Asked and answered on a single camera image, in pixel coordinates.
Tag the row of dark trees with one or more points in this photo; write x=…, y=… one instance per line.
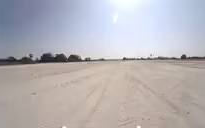
x=53, y=57

